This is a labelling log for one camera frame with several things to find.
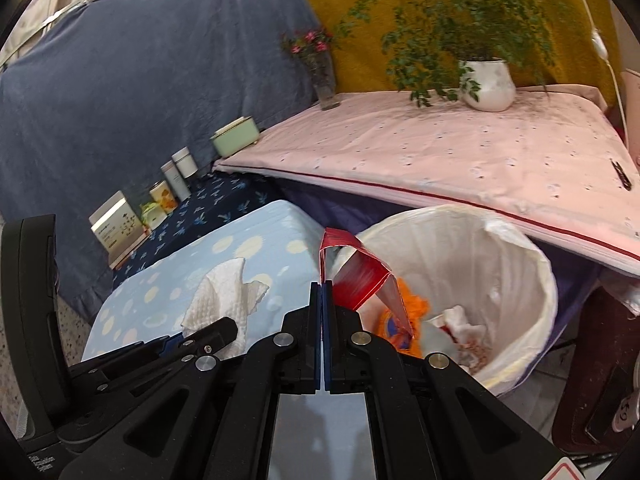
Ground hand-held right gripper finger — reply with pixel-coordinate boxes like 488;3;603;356
60;282;321;480
323;282;567;480

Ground white paper towel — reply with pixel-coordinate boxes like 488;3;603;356
181;257;271;361

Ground navy printed cloth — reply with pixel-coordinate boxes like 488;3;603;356
112;172;282;287

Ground white cable with switch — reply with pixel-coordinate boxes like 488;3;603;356
559;0;630;138

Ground green packet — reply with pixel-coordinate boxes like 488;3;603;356
140;201;169;229

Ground green tissue box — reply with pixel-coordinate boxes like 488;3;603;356
210;116;262;157

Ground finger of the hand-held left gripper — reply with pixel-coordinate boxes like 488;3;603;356
69;335;192;394
165;316;240;362

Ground short white canister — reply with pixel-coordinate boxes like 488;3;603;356
172;146;199;179

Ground white tissue with red stains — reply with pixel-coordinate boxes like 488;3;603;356
425;305;490;367

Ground white trash bin with liner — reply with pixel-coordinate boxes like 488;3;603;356
332;204;559;397

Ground pink cloth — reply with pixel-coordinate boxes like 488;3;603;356
212;85;640;278

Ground black clip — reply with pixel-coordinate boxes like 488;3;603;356
611;159;634;190

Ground orange plastic bag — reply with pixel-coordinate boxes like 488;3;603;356
372;280;432;359

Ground metal rack rod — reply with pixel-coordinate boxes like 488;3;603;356
0;0;202;70

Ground glass vase with pink flowers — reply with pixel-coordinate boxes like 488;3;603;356
279;29;342;111

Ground yellow printed tin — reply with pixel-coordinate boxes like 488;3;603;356
149;180;179;211

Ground light blue dotted cloth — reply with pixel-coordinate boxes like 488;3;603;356
80;200;377;480

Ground tall white banded canister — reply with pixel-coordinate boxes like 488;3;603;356
161;161;192;202

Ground blue-grey cloth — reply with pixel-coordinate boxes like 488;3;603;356
0;0;327;322

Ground white booklet box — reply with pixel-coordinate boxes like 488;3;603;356
89;191;147;269

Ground cardboard box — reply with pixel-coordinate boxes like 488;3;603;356
620;67;640;128

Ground potted green plant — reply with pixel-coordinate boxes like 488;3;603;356
334;0;587;113

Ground red foil packet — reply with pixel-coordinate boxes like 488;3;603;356
319;227;416;341

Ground dark maroon case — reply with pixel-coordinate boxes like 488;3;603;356
550;280;640;462

